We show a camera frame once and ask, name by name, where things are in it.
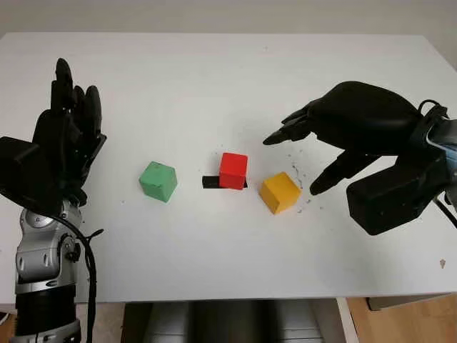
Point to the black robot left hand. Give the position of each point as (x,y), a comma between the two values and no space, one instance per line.
(60,143)

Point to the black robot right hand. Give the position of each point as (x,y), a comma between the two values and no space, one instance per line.
(364,114)

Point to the green cube block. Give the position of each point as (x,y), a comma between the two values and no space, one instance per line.
(157,180)

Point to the yellow cube block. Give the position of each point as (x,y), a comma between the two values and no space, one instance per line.
(278,193)

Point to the red cube block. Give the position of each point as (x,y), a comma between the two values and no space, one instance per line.
(232,171)

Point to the black tape strip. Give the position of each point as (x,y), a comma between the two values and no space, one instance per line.
(210,182)

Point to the white table leg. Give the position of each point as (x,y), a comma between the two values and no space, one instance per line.
(348,321)

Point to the grey robot lower body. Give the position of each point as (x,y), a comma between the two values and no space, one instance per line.
(228,323)

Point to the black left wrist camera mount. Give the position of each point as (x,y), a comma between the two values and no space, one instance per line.
(25,171)

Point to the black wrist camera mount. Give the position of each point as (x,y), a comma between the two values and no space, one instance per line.
(392,200)
(25,171)

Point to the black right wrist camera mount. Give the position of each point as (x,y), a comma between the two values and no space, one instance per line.
(392,200)

